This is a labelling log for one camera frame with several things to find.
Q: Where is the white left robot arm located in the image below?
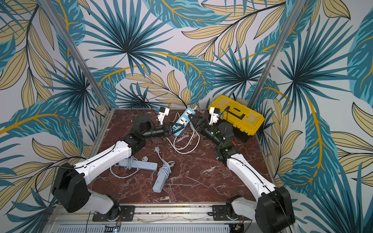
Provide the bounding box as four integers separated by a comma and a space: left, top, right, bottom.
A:
52, 114, 175, 220

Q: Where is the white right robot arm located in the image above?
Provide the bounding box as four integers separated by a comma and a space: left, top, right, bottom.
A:
189, 115, 295, 233

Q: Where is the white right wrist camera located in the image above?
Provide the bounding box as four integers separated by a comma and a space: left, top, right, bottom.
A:
209, 107, 223, 126

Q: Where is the yellow black toolbox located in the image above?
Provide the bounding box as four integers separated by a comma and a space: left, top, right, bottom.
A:
208, 95, 265, 143

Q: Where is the teal power strip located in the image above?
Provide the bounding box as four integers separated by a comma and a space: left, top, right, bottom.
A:
172, 108, 195, 136

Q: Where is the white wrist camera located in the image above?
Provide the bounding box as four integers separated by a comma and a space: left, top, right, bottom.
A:
157, 107, 170, 125
209, 107, 223, 126

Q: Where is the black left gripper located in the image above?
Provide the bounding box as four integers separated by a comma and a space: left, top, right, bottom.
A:
142, 120, 184, 139

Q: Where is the grey cord of strip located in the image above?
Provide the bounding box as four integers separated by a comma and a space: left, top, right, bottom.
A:
154, 146, 175, 177
110, 155, 149, 179

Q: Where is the white cord of teal strip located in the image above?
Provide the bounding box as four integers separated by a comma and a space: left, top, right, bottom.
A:
166, 112, 201, 155

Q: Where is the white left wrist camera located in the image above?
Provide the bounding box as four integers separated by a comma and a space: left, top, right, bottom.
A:
157, 107, 170, 125

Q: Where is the grey power strip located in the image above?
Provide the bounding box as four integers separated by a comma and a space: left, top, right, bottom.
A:
153, 167, 171, 193
119, 159, 157, 171

